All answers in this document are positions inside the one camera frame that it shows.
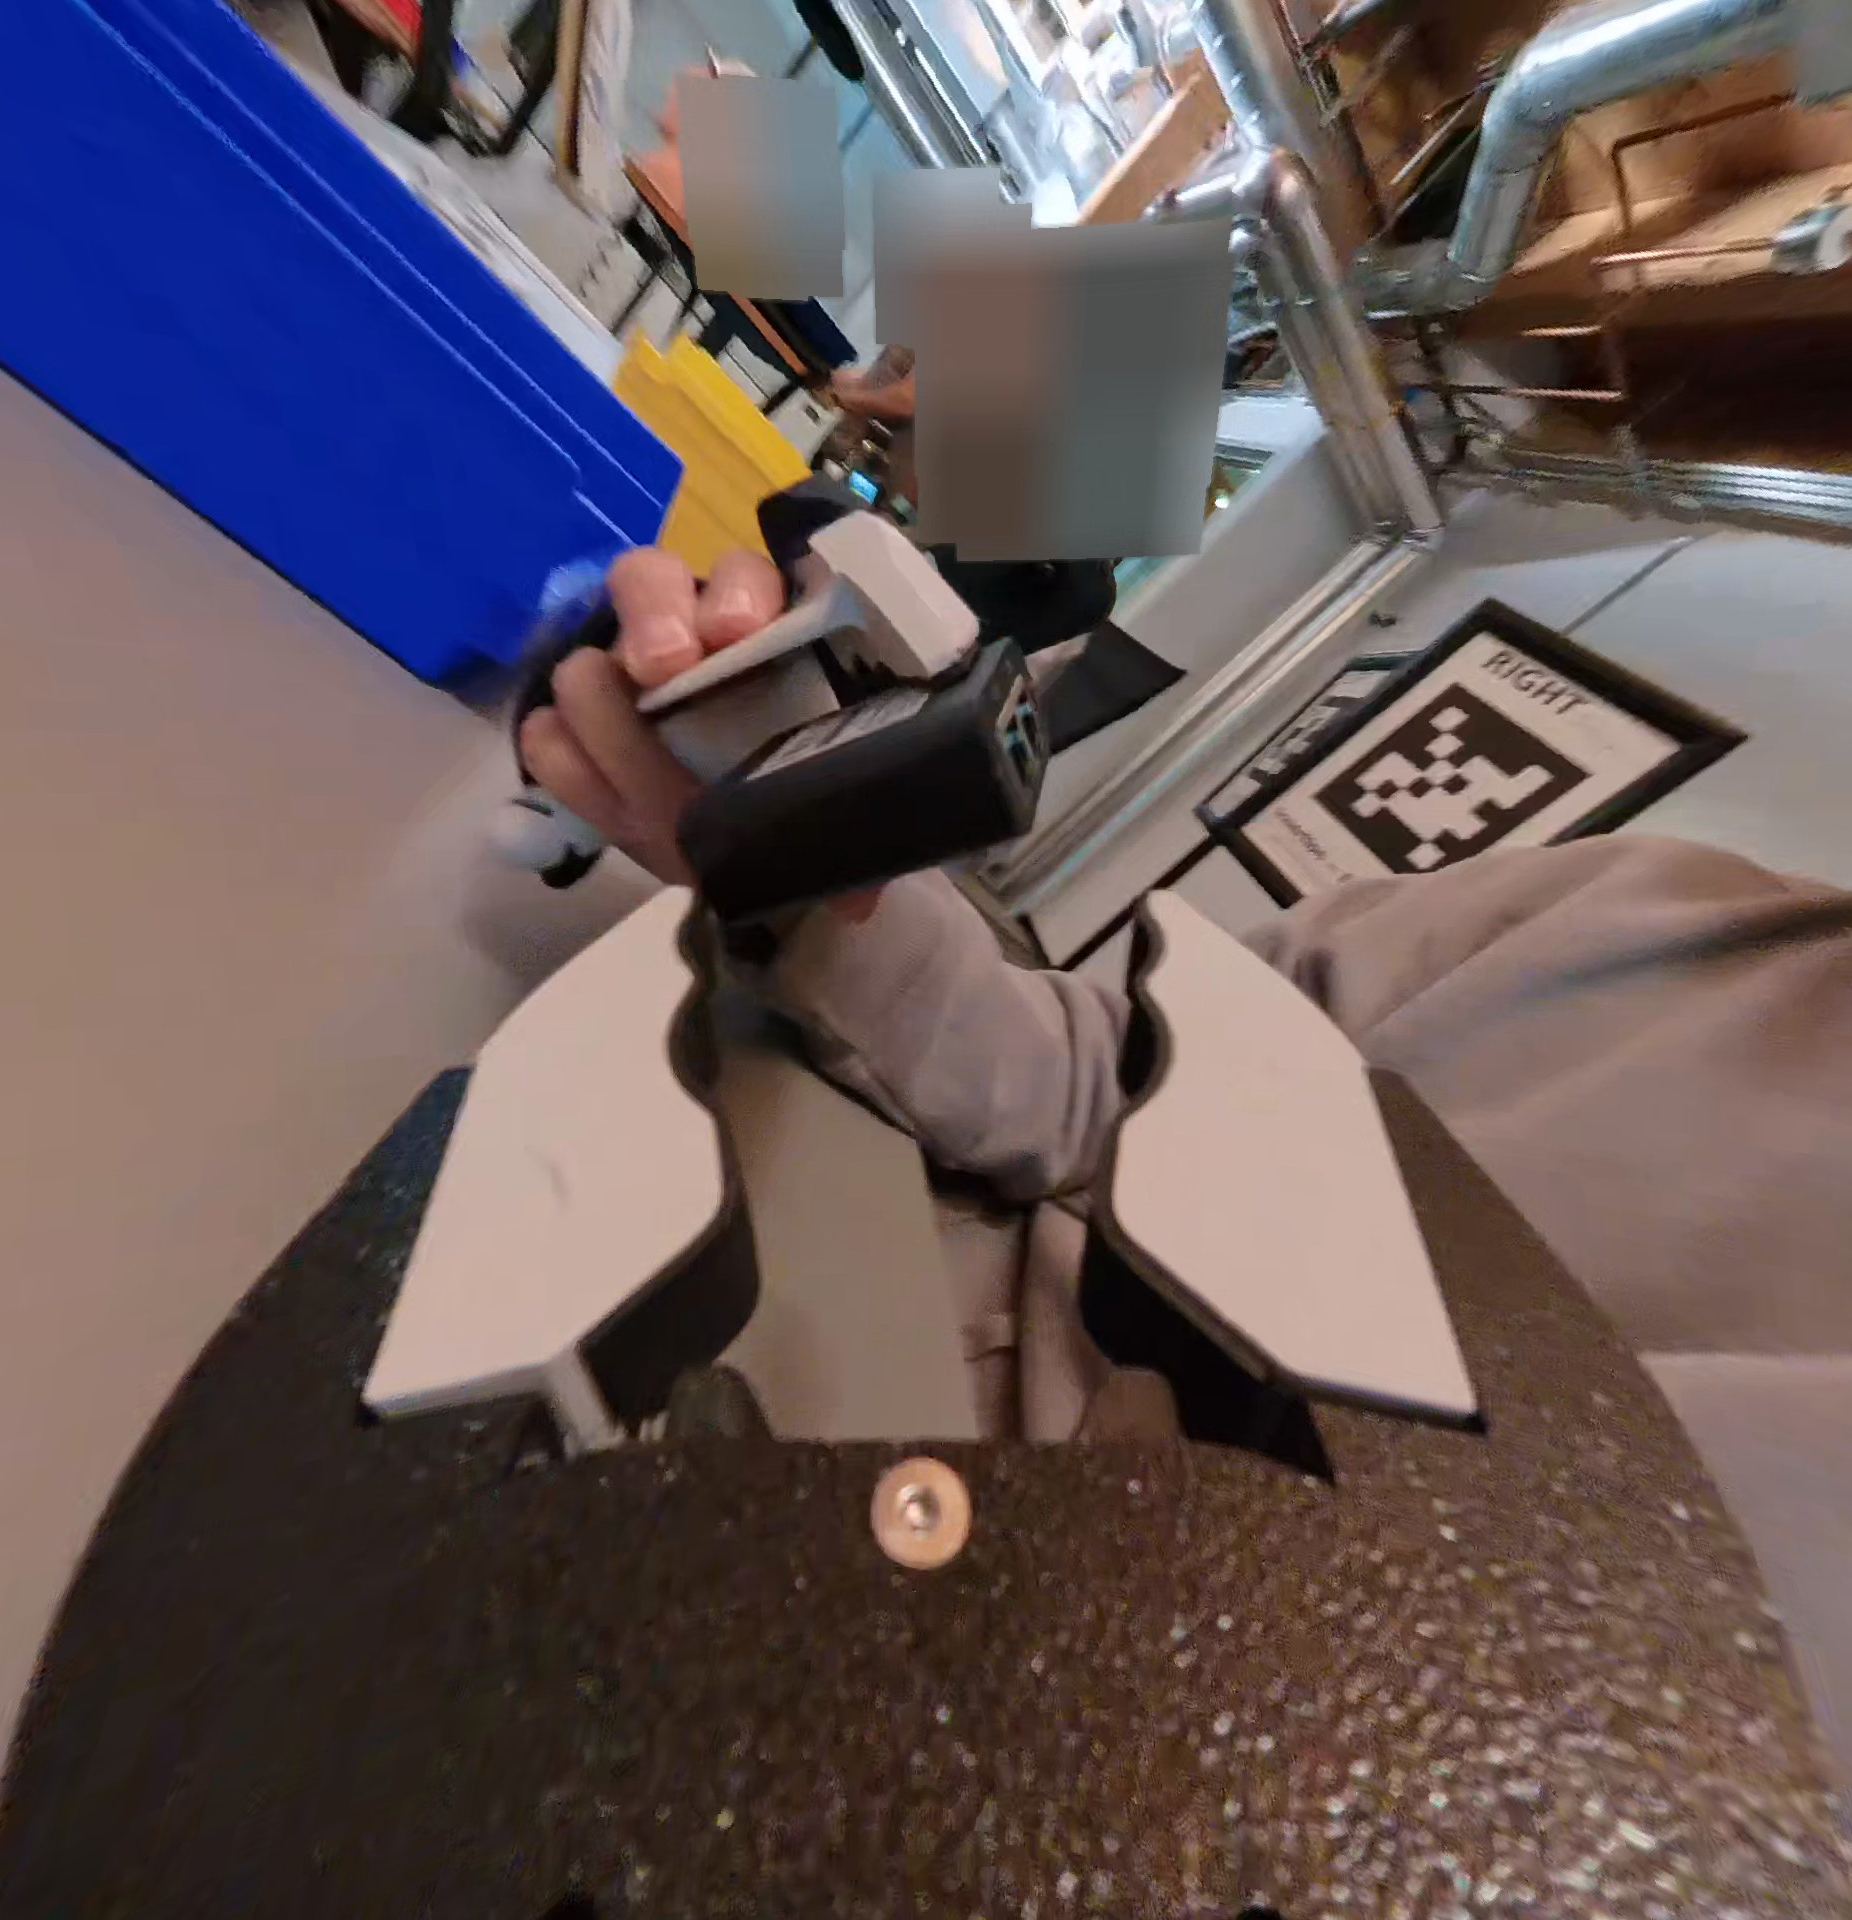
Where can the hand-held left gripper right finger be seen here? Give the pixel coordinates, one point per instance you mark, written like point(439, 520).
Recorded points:
point(1286, 1199)

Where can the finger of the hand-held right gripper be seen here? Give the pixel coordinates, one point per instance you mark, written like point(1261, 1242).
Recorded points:
point(895, 594)
point(745, 718)

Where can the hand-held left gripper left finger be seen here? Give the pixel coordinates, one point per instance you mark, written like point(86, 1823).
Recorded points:
point(568, 1170)

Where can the black network splitter box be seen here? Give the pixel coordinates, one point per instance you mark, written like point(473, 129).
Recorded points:
point(867, 780)

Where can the person's right forearm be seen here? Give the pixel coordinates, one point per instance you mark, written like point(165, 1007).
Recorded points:
point(941, 1020)

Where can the person's right hand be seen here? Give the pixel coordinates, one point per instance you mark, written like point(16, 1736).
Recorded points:
point(626, 750)

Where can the yellow plastic bin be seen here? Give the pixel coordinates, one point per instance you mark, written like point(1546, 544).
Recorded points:
point(716, 450)

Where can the small framed marker sign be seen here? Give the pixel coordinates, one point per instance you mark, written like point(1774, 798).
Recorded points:
point(1323, 718)

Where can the large framed marker sign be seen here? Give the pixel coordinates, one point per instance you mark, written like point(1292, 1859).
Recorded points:
point(1467, 780)

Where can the silver metal pipe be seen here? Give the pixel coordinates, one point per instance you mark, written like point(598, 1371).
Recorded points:
point(1333, 300)

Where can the blue plastic bin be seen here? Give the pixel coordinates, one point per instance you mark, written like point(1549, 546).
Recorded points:
point(264, 300)

